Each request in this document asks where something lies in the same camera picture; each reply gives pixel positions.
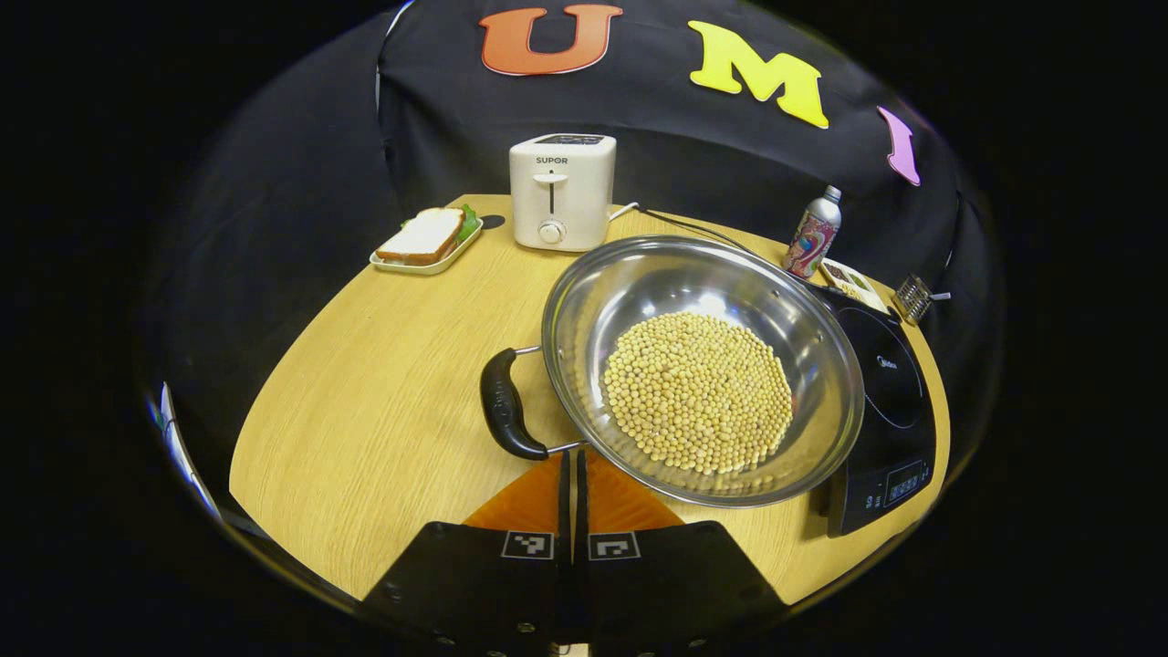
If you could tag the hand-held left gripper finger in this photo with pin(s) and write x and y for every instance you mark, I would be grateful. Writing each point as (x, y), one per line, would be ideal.
(565, 511)
(581, 520)

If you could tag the black induction cooktop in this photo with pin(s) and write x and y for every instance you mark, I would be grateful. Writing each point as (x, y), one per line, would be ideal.
(890, 383)

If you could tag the pile of yellow soybeans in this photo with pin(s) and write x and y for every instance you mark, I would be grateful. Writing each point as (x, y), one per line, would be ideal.
(698, 392)

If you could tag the pale sandwich tray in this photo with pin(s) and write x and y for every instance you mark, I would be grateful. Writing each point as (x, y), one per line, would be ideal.
(415, 267)

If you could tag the white toaster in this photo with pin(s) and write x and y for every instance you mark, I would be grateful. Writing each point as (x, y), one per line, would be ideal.
(575, 201)

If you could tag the sandwich with lettuce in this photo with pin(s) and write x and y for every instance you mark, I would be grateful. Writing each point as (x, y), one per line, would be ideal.
(424, 233)

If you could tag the white divided bean tray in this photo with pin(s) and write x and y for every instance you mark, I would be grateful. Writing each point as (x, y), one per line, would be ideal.
(853, 285)

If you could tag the silver drink bottle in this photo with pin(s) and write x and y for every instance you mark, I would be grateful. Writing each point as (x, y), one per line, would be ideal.
(812, 239)

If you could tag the black backdrop cloth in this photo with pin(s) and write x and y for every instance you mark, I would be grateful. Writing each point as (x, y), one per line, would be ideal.
(639, 137)

